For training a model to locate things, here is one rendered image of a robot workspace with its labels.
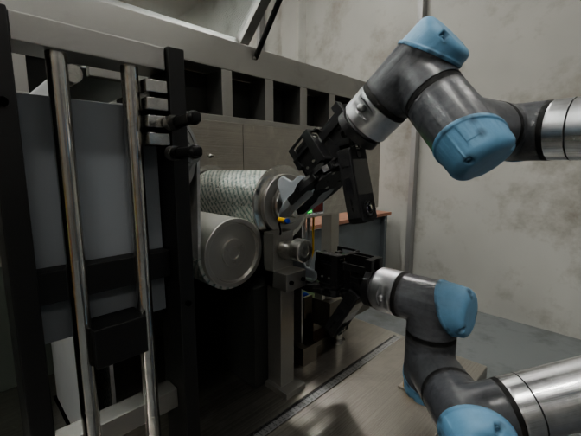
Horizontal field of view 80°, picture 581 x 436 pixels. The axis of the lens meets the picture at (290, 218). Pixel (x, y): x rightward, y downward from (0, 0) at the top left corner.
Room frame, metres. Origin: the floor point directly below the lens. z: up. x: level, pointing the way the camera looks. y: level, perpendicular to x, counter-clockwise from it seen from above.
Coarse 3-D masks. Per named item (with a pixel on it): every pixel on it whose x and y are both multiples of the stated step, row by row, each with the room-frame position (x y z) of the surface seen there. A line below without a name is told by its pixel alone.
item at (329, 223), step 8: (328, 216) 1.56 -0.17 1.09; (336, 216) 1.58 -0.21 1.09; (328, 224) 1.56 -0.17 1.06; (336, 224) 1.58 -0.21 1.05; (328, 232) 1.56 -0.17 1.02; (336, 232) 1.58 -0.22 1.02; (328, 240) 1.56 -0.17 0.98; (336, 240) 1.58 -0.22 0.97; (328, 248) 1.56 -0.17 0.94; (336, 248) 1.58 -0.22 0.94
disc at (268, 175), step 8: (272, 168) 0.64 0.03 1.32; (280, 168) 0.66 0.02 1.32; (288, 168) 0.67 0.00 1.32; (264, 176) 0.63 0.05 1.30; (272, 176) 0.64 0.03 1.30; (264, 184) 0.63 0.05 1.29; (256, 192) 0.61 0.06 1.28; (256, 200) 0.61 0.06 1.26; (256, 208) 0.61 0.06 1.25; (256, 216) 0.61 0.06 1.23; (304, 216) 0.70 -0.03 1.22; (256, 224) 0.62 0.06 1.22; (264, 224) 0.63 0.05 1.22; (296, 232) 0.69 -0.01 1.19
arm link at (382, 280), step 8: (376, 272) 0.56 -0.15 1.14; (384, 272) 0.56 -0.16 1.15; (392, 272) 0.55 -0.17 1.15; (400, 272) 0.55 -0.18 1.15; (376, 280) 0.55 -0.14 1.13; (384, 280) 0.54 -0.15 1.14; (392, 280) 0.54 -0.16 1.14; (368, 288) 0.56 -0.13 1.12; (376, 288) 0.54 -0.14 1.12; (384, 288) 0.53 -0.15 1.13; (368, 296) 0.56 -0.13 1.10; (376, 296) 0.54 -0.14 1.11; (384, 296) 0.53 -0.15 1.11; (376, 304) 0.54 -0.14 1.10; (384, 304) 0.53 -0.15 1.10
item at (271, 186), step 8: (280, 176) 0.64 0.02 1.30; (288, 176) 0.66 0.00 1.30; (296, 176) 0.67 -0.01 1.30; (272, 184) 0.63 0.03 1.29; (264, 192) 0.62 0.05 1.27; (272, 192) 0.63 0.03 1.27; (264, 200) 0.62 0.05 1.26; (264, 208) 0.61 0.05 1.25; (264, 216) 0.62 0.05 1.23; (272, 216) 0.63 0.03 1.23; (272, 224) 0.63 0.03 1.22; (280, 224) 0.64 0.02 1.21; (288, 224) 0.66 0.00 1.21; (296, 224) 0.67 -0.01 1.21
